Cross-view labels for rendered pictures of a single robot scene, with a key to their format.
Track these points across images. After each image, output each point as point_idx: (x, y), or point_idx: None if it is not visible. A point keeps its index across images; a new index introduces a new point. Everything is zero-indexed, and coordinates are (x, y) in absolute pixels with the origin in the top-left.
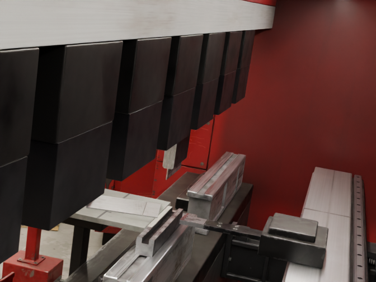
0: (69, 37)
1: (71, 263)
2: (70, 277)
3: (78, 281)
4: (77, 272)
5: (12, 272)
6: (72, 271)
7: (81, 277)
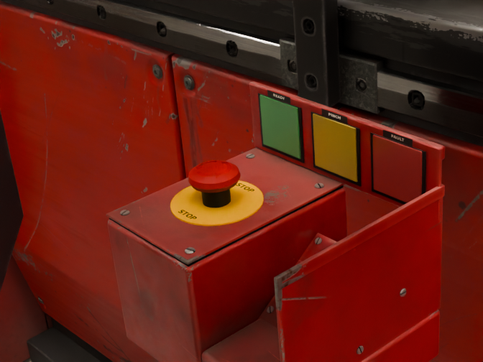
0: None
1: (325, 3)
2: (394, 8)
3: (412, 4)
4: (371, 3)
5: (256, 82)
6: (329, 19)
7: (397, 1)
